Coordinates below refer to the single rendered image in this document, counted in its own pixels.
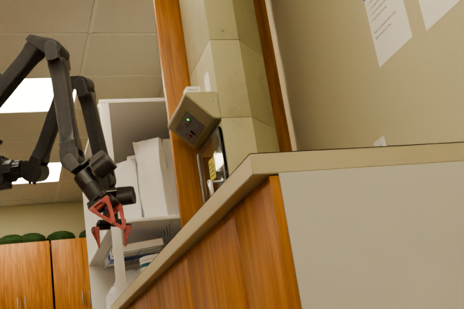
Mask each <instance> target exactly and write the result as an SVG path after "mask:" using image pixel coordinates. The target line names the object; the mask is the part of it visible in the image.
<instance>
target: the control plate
mask: <svg viewBox="0 0 464 309"><path fill-rule="evenodd" d="M187 119H188V120H189V121H188V120H187ZM184 123H186V125H185V124H184ZM196 124H197V125H198V126H196ZM194 127H196V129H195V128H194ZM204 128H205V126H204V125H203V124H201V123H200V122H199V121H198V120H197V119H195V118H194V117H193V116H192V115H190V114H189V113H188V112H187V111H186V112H185V114H184V116H183V117H182V120H181V121H180V123H179V125H178V126H177V128H176V130H175V131H176V132H178V133H179V134H180V135H182V136H183V137H184V138H185V139H186V140H187V141H189V142H190V143H192V144H194V143H195V141H196V140H197V138H198V137H199V135H200V134H201V132H202V131H203V129H204ZM193 129H194V130H195V131H193ZM190 130H192V131H193V132H194V133H195V134H196V135H193V134H192V133H191V132H190ZM189 135H192V137H189ZM188 138H189V139H190V140H189V139H188Z"/></svg>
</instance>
